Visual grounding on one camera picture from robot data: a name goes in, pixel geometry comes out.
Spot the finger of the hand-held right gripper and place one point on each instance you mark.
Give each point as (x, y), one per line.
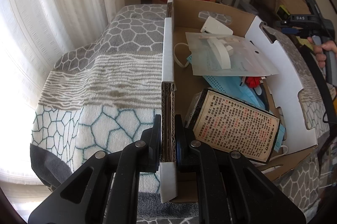
(291, 30)
(283, 22)

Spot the black box with beige label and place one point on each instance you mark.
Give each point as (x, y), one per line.
(231, 123)

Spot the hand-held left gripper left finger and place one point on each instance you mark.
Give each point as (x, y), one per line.
(151, 146)

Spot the white plastic packet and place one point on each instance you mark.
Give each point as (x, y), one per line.
(252, 65)

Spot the green yellow device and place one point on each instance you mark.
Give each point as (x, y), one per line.
(282, 12)

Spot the grey white patterned blanket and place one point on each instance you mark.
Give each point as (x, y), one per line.
(105, 68)

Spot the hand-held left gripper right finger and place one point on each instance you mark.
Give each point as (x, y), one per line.
(182, 151)

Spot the yellow black package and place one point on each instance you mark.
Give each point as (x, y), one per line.
(334, 100)

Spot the stack of blue face masks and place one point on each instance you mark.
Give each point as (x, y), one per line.
(223, 84)

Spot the white cardboard box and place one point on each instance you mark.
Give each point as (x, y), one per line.
(287, 68)

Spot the white plastic wedge piece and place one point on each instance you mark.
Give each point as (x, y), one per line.
(217, 26)

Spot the white curtain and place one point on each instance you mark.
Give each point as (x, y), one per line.
(52, 7)

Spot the person's right hand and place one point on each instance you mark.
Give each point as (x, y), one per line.
(325, 51)

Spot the white plastic curved piece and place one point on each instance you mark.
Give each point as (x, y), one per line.
(221, 52)

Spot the blue grey box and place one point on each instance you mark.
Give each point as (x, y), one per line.
(250, 7)

